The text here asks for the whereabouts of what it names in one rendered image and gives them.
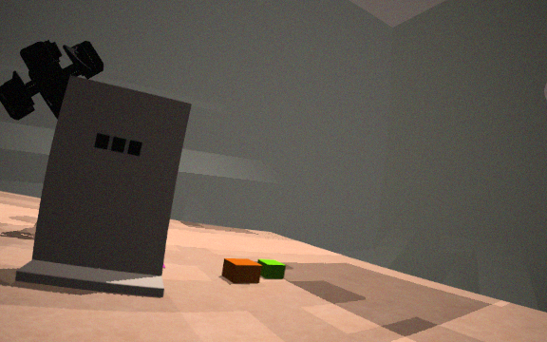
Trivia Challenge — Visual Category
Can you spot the dark grey panel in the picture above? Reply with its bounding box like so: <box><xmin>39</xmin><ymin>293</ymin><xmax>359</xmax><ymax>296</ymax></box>
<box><xmin>15</xmin><ymin>75</ymin><xmax>191</xmax><ymax>297</ymax></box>

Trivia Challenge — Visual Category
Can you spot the brown block with orange top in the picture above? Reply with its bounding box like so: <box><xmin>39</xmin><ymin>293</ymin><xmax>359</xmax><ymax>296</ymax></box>
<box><xmin>221</xmin><ymin>258</ymin><xmax>262</xmax><ymax>284</ymax></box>

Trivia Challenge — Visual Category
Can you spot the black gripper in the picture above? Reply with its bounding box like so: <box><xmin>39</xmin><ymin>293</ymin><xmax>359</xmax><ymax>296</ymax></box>
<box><xmin>0</xmin><ymin>41</ymin><xmax>104</xmax><ymax>120</ymax></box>

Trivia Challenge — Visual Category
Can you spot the green block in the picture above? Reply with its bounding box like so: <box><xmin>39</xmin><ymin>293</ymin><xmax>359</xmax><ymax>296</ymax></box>
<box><xmin>257</xmin><ymin>259</ymin><xmax>286</xmax><ymax>279</ymax></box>

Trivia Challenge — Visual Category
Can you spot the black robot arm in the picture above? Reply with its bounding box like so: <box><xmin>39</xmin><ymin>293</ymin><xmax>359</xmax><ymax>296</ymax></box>
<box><xmin>20</xmin><ymin>40</ymin><xmax>63</xmax><ymax>119</ymax></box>

